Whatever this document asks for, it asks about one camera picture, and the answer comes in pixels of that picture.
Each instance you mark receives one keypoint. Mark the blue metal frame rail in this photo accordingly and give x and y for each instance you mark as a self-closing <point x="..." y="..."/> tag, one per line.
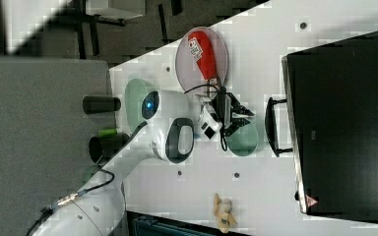
<point x="150" y="226"/>

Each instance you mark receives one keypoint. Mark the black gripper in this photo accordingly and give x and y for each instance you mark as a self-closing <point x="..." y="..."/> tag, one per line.
<point x="225" y="104"/>

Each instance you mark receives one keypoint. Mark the green perforated colander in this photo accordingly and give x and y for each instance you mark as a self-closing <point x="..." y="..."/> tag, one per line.
<point x="135" y="93"/>

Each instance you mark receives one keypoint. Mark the black cylindrical cup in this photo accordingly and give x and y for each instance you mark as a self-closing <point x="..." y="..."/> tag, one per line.
<point x="100" y="104"/>

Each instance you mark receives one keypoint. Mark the black frying pan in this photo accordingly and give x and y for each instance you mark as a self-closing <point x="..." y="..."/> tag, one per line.
<point x="102" y="149"/>

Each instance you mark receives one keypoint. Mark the black toaster oven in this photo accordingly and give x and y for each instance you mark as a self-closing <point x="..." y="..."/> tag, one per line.
<point x="331" y="96"/>

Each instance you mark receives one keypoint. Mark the bright green utensil handle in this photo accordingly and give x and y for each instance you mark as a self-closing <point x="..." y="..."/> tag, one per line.
<point x="107" y="133"/>

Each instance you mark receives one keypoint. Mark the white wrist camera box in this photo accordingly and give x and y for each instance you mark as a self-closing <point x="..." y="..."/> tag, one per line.
<point x="209" y="124"/>

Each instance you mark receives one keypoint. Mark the green mug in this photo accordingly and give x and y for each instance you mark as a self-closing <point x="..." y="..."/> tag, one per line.
<point x="244" y="140"/>

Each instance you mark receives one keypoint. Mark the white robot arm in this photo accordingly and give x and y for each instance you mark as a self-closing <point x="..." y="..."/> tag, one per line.
<point x="172" y="122"/>

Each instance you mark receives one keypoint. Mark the lilac round plate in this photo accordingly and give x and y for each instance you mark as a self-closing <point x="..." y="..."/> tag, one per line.
<point x="187" y="71"/>

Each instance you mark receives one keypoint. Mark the red ketchup bottle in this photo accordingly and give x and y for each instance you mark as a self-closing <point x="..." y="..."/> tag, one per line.
<point x="203" y="54"/>

